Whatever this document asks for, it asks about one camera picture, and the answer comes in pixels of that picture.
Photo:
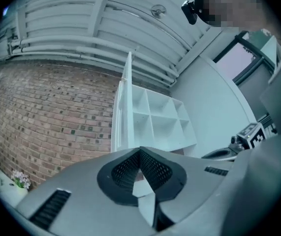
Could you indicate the round ceiling fixture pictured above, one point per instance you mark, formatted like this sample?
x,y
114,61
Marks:
x,y
158,10

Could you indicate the white cabinet with shelf compartments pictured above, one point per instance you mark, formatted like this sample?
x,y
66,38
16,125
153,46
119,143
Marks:
x,y
162,122

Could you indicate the potted pink flowers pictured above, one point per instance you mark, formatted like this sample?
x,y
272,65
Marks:
x,y
21,181

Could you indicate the person's head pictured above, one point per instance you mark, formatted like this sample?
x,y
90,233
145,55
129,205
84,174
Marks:
x,y
228,4

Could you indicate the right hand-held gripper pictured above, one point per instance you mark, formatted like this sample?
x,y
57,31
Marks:
x,y
247,139

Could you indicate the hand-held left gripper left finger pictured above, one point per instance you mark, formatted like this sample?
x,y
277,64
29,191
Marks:
x,y
86,200

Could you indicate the black-framed window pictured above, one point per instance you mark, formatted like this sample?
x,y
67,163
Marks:
x,y
243,65

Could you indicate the black head-mounted camera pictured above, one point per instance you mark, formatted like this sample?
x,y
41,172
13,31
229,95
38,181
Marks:
x,y
190,10

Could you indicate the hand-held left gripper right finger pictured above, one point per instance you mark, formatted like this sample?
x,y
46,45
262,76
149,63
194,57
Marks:
x,y
194,178

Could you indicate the white ceiling pipe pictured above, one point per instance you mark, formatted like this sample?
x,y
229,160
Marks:
x,y
88,51

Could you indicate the white cabinet door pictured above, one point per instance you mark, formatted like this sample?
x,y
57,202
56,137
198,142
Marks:
x,y
123,112

